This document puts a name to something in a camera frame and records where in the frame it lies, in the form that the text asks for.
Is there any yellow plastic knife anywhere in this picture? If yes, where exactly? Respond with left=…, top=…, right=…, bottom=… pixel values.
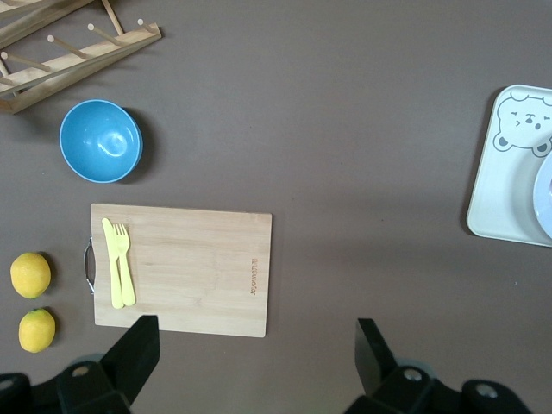
left=101, top=217, right=127, bottom=310

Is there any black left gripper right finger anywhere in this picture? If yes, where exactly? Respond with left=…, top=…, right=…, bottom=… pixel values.
left=344, top=317, right=463, bottom=414

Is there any yellow lemon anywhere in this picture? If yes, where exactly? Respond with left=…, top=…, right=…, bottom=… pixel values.
left=9, top=252, right=53, bottom=300
left=18, top=306, right=58, bottom=354

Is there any lavender round plate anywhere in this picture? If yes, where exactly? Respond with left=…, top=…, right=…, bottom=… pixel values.
left=532, top=150, right=552, bottom=241

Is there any blue bowl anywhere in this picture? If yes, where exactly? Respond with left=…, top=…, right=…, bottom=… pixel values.
left=59, top=99, right=144, bottom=185

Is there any wooden cutting board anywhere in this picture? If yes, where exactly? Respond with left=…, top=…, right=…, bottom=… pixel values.
left=82, top=203, right=273, bottom=338

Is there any yellow plastic fork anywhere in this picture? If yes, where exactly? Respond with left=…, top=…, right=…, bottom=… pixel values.
left=112, top=223, right=138, bottom=308

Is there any wooden peg drying rack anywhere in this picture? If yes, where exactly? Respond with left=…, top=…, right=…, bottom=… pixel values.
left=0, top=0, right=163, bottom=116

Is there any cream bear print tray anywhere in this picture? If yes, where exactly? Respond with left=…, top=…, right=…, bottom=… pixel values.
left=466, top=84, right=552, bottom=248

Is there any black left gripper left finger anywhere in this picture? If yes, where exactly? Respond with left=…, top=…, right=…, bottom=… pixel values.
left=57, top=314, right=161, bottom=414

